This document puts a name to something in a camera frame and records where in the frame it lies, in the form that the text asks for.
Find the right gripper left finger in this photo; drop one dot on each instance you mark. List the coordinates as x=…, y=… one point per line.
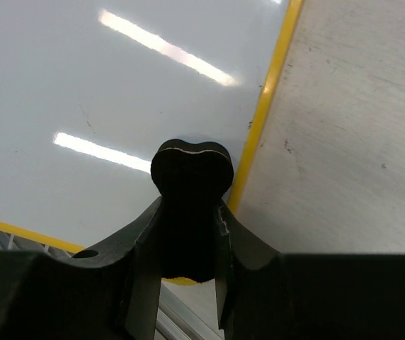
x=107, y=291

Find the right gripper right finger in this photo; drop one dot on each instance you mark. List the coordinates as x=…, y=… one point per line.
x=265, y=294

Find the black bone-shaped eraser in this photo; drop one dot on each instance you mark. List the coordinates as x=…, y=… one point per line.
x=191, y=178

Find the yellow framed whiteboard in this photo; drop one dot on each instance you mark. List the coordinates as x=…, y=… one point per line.
x=89, y=90

